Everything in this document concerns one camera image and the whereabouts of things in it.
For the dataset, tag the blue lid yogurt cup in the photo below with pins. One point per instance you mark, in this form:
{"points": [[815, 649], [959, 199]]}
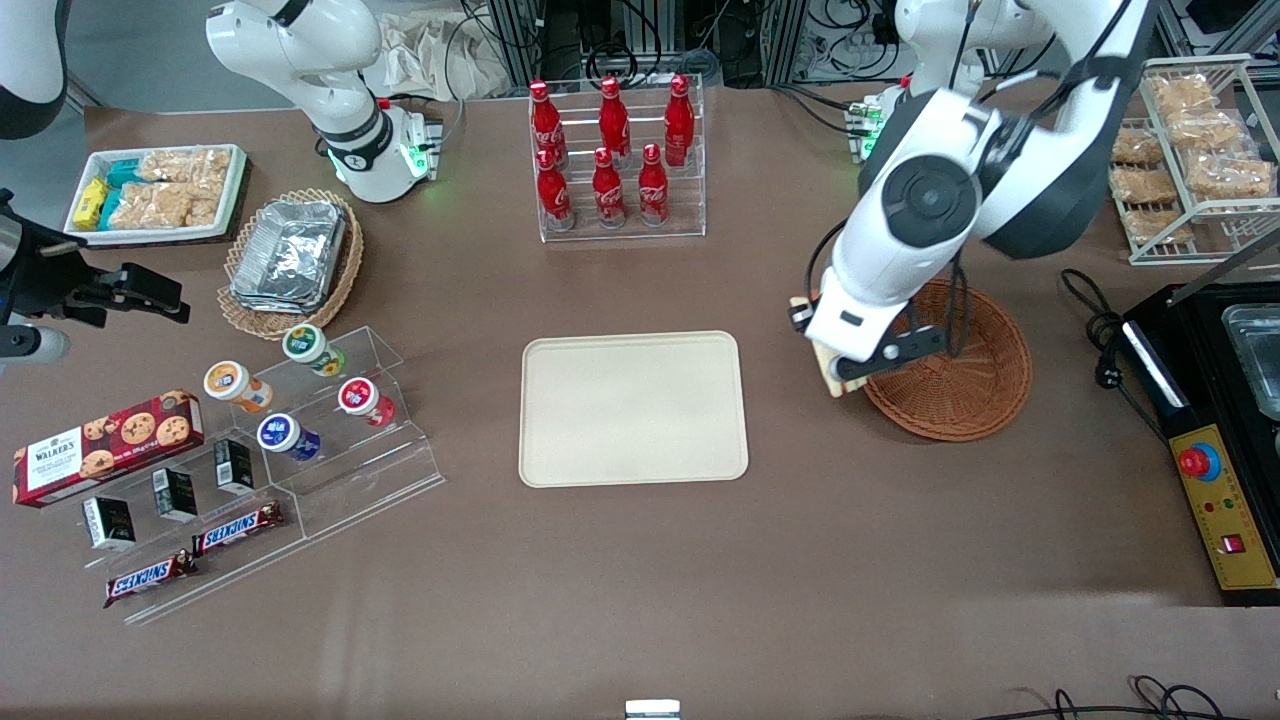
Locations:
{"points": [[282, 435]]}

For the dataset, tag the white base control box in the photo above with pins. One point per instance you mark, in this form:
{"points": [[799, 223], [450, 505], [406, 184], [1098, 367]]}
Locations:
{"points": [[422, 145], [866, 125]]}

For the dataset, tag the Snickers bar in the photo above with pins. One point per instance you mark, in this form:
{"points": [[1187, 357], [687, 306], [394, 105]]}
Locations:
{"points": [[150, 578], [238, 528]]}

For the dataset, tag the beige rectangular plastic tray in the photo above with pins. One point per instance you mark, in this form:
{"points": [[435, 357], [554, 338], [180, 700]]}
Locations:
{"points": [[632, 408]]}

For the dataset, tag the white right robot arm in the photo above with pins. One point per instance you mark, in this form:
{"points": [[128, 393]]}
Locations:
{"points": [[330, 80]]}

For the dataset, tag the red cola bottle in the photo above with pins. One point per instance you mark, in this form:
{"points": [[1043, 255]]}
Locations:
{"points": [[679, 120], [608, 192], [613, 120], [545, 120], [555, 195], [653, 190]]}

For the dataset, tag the red lid yogurt cup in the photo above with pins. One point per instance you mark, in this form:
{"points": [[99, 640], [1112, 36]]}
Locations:
{"points": [[360, 397]]}

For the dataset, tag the yellow snack packet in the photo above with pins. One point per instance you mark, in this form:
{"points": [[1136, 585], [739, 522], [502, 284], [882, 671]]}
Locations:
{"points": [[90, 203]]}

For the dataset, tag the triangular sandwich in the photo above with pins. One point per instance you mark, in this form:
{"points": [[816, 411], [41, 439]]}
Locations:
{"points": [[832, 385]]}

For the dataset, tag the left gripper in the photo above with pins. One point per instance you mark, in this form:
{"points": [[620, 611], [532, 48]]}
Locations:
{"points": [[798, 317]]}

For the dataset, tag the white snack tray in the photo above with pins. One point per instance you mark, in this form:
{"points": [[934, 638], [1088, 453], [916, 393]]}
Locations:
{"points": [[228, 190]]}

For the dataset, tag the black appliance with yellow panel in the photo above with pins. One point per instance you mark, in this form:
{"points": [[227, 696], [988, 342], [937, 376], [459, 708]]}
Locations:
{"points": [[1220, 470]]}

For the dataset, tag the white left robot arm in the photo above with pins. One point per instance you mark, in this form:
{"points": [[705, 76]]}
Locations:
{"points": [[950, 125]]}

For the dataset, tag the red Walkers cookie box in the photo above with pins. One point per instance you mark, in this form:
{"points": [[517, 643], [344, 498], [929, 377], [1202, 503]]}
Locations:
{"points": [[105, 450]]}

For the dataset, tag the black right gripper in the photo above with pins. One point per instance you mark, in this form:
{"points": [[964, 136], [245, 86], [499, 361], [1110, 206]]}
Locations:
{"points": [[42, 277]]}

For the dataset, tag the aluminium frame rack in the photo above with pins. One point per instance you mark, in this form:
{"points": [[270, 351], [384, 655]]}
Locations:
{"points": [[680, 35]]}

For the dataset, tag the white crumpled bag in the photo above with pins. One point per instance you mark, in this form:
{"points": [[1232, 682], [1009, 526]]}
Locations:
{"points": [[440, 50]]}

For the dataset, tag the oval wicker basket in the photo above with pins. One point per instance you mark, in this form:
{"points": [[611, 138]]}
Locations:
{"points": [[345, 270]]}

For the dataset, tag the rice cracker packet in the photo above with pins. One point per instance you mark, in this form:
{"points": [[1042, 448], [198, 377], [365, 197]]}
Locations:
{"points": [[1205, 130], [185, 165], [1143, 185], [1160, 225], [1230, 175], [1138, 147], [1180, 95], [160, 205]]}

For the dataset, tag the teal snack packet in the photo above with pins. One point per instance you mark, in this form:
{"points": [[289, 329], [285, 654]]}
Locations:
{"points": [[108, 210], [125, 173]]}

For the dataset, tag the green lid yogurt cup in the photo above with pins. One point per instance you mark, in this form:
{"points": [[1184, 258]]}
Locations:
{"points": [[308, 345]]}

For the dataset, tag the clear acrylic bottle rack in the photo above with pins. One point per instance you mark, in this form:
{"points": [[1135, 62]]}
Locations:
{"points": [[620, 232]]}

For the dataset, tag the stack of foil containers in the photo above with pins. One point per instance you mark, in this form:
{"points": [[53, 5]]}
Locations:
{"points": [[290, 255]]}

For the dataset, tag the metal pan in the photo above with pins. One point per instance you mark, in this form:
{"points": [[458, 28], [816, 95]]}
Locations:
{"points": [[1255, 360]]}

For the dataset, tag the small white grey block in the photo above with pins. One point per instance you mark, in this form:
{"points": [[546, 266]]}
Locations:
{"points": [[652, 710]]}

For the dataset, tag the small black box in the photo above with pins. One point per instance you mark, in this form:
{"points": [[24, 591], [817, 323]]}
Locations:
{"points": [[175, 494], [108, 523], [234, 466]]}

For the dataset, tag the orange lid yogurt cup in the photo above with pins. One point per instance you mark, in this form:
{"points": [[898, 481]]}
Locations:
{"points": [[230, 383]]}

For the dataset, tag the round brown wicker basket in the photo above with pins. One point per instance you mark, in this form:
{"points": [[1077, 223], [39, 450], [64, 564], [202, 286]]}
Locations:
{"points": [[960, 400]]}

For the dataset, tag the clear acrylic stepped display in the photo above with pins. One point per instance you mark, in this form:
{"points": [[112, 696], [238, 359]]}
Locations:
{"points": [[370, 470]]}

